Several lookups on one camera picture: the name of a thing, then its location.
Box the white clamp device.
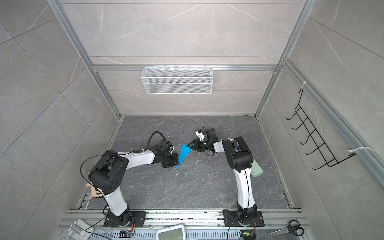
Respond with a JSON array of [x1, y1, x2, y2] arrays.
[[67, 219, 95, 240]]

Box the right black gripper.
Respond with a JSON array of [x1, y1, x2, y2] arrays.
[[188, 139, 212, 152]]

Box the white display device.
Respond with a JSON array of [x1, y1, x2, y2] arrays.
[[156, 224, 187, 240]]

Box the black handled scissors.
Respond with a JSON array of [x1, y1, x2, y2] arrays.
[[270, 220, 305, 237]]

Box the blue square paper sheet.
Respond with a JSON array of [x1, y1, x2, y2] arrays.
[[175, 144, 192, 169]]

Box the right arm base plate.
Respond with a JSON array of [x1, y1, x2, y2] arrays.
[[222, 209, 265, 227]]

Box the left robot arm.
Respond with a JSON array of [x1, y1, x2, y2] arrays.
[[88, 140, 179, 217]]

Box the plush doll toy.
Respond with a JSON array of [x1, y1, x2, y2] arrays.
[[86, 183, 103, 199]]

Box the small green circuit board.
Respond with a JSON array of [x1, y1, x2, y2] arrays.
[[240, 231, 256, 240]]

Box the white wire mesh basket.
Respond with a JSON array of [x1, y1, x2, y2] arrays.
[[141, 67, 214, 95]]

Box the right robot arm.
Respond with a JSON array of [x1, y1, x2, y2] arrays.
[[187, 129, 258, 225]]

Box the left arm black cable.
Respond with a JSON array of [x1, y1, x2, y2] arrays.
[[79, 131, 167, 190]]

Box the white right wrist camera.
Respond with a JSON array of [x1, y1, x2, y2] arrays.
[[195, 130, 207, 142]]

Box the black wire hook rack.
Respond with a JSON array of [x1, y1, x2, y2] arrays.
[[286, 89, 356, 170]]

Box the small orange circuit board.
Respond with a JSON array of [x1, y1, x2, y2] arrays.
[[119, 230, 135, 238]]

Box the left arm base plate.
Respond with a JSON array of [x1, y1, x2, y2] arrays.
[[103, 211, 147, 228]]

